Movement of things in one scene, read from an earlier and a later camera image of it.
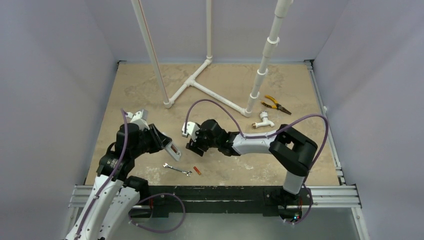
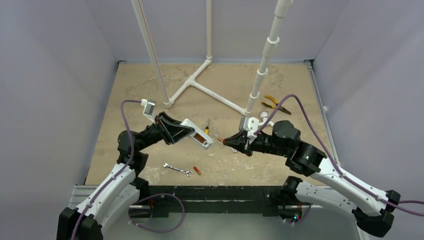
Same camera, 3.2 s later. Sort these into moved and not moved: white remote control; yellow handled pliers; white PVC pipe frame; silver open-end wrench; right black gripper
Moved: white remote control; right black gripper
Not moved: white PVC pipe frame; yellow handled pliers; silver open-end wrench
